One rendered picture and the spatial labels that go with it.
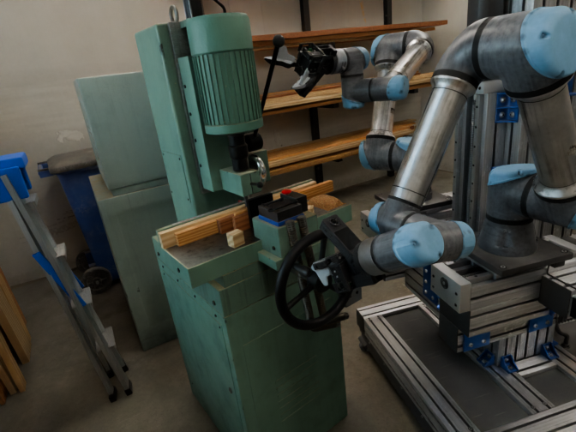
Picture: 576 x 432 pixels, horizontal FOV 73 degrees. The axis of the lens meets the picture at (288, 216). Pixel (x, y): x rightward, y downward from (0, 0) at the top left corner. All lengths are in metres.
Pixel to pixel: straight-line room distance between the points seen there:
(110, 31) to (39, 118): 0.82
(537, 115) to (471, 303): 0.52
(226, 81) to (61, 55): 2.39
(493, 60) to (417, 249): 0.39
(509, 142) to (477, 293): 0.49
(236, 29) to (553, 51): 0.72
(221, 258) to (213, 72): 0.50
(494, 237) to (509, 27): 0.56
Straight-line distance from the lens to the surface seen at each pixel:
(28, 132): 3.43
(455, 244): 0.77
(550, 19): 0.84
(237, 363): 1.27
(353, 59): 1.36
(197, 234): 1.21
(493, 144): 1.38
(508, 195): 1.15
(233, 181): 1.24
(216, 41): 1.13
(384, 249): 0.72
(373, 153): 1.59
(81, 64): 3.42
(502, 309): 1.29
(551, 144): 0.97
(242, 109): 1.14
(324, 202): 1.32
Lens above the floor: 1.36
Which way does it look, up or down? 21 degrees down
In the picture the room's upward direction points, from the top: 7 degrees counter-clockwise
